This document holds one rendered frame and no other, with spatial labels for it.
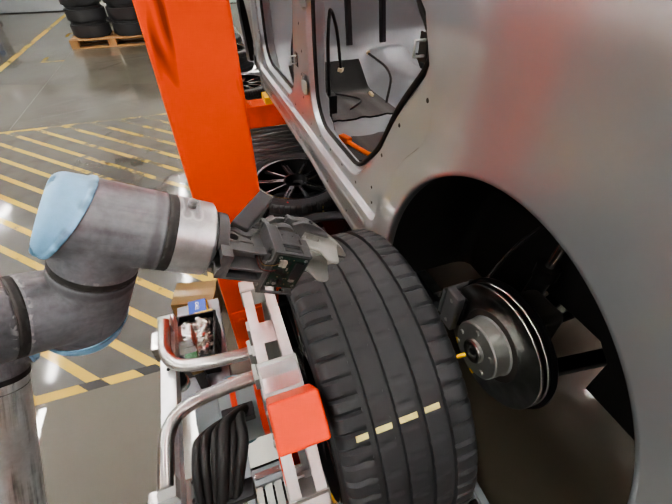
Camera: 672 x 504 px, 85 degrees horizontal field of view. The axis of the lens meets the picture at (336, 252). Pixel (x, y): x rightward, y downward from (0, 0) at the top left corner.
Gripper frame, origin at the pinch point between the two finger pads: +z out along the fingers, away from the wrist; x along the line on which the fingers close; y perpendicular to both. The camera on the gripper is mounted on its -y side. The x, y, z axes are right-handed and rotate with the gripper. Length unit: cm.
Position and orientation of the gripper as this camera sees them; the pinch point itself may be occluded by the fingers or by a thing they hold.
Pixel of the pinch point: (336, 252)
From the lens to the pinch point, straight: 58.0
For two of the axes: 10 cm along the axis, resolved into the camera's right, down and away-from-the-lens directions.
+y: 3.5, 6.5, -6.8
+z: 8.2, 1.5, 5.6
